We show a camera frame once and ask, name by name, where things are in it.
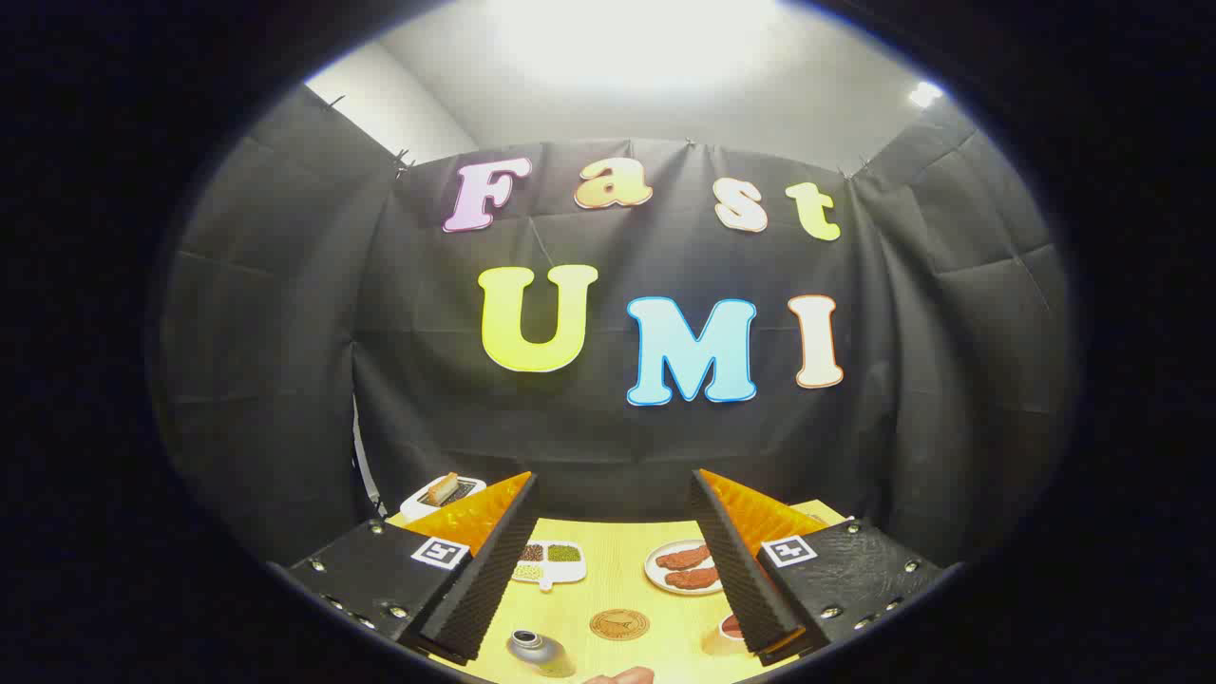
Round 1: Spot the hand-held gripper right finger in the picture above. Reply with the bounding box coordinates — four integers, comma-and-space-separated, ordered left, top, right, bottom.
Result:
689, 468, 951, 658

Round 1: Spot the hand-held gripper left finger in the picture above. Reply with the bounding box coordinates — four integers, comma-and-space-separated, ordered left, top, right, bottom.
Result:
271, 470, 541, 666

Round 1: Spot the white cup with wooden handle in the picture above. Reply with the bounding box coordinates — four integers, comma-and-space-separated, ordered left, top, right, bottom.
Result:
703, 613, 761, 656

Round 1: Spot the silver bottle with green label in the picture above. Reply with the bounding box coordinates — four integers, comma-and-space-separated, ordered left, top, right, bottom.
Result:
505, 629, 578, 678

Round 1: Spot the round wooden coaster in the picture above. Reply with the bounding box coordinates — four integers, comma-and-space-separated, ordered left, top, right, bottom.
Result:
589, 608, 652, 642

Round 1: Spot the white divided dish with beans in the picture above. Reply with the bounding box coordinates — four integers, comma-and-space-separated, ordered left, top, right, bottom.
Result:
511, 540, 588, 592

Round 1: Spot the white oval plate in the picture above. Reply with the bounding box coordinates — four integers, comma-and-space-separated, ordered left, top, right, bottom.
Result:
644, 539, 728, 597

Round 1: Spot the white toaster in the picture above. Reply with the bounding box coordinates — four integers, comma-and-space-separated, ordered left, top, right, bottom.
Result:
399, 472, 487, 522

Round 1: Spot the light wooden table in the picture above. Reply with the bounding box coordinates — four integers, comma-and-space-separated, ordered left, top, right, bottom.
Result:
385, 499, 846, 684

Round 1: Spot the black backdrop cloth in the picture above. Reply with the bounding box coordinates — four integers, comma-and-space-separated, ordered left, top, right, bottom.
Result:
152, 84, 1079, 571

